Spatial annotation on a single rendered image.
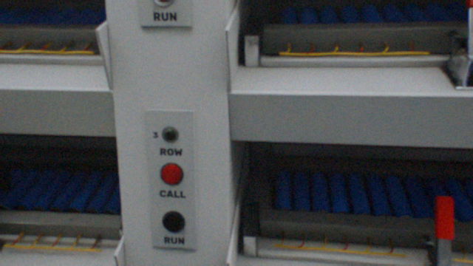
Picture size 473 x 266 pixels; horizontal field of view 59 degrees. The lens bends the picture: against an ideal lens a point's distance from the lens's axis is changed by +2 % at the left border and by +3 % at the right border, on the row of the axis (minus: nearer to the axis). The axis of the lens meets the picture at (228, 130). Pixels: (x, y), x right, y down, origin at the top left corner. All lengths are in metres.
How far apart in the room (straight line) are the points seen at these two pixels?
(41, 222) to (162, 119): 0.20
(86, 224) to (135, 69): 0.19
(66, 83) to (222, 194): 0.16
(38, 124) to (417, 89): 0.31
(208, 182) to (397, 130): 0.15
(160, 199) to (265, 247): 0.13
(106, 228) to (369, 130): 0.27
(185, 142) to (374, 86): 0.15
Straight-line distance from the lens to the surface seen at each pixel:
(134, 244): 0.38
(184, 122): 0.33
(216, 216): 0.35
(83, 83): 0.37
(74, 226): 0.46
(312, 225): 0.42
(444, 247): 0.41
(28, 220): 0.48
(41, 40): 0.45
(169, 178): 0.34
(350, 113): 0.33
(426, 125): 0.35
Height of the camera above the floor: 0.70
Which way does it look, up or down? 14 degrees down
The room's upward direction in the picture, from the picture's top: straight up
